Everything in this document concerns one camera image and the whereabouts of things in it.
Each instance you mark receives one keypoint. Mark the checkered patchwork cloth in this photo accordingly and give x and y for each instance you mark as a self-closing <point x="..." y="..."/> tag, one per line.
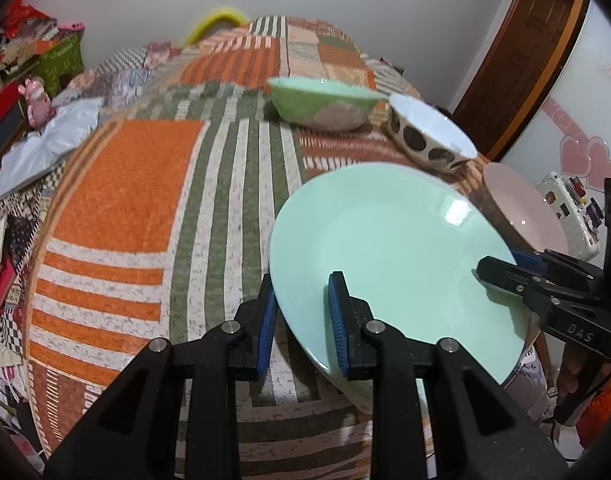
<point x="130" y="77"/>

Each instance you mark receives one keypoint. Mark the pink bowl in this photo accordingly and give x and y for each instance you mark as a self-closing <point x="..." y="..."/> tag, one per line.
<point x="525" y="205"/>

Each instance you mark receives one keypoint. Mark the pink plastic item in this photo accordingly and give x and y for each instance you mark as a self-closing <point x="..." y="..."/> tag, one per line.
<point x="71" y="26"/>

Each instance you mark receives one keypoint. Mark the yellow foam noodle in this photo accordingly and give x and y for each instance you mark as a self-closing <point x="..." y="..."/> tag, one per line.
<point x="205" y="22"/>

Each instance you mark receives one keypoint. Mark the pink plush toy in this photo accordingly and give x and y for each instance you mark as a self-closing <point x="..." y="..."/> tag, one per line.
<point x="35" y="102"/>

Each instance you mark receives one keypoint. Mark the mint green plate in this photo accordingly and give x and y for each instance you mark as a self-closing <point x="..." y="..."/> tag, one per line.
<point x="385" y="240"/>

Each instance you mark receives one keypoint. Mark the red plastic bag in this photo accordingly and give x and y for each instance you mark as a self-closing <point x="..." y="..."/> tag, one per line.
<point x="25" y="12"/>

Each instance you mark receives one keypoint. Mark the striped patchwork blanket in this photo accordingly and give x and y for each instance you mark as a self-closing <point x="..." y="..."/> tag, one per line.
<point x="135" y="185"/>

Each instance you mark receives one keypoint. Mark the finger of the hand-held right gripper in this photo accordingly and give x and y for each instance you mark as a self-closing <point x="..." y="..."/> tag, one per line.
<point x="505" y="277"/>
<point x="528" y="259"/>

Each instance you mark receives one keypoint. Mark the orange garment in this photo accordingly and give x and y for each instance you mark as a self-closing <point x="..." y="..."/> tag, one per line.
<point x="605" y="410"/>

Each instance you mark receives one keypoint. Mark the white spotted bowl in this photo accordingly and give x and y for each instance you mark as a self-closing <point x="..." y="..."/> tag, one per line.
<point x="425" y="130"/>

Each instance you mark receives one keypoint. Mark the green bowl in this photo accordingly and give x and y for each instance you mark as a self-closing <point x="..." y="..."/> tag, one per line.
<point x="325" y="102"/>

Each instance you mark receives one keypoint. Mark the brown wooden door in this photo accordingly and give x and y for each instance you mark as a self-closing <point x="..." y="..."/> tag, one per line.
<point x="525" y="50"/>

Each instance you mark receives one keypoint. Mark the light blue cloth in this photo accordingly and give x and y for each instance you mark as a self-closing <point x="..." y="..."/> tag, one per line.
<point x="45" y="145"/>

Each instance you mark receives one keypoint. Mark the red box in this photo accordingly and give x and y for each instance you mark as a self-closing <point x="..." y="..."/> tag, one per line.
<point x="0" y="102"/>

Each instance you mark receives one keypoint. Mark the person's right hand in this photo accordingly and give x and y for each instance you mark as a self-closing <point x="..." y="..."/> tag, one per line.
<point x="570" y="370"/>

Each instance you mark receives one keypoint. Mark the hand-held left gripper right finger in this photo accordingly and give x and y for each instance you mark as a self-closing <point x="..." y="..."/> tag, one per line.
<point x="338" y="332"/>

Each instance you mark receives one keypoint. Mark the green box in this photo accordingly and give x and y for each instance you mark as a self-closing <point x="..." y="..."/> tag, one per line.
<point x="60" y="60"/>

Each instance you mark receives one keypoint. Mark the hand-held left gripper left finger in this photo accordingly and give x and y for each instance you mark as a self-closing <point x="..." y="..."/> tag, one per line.
<point x="268" y="332"/>

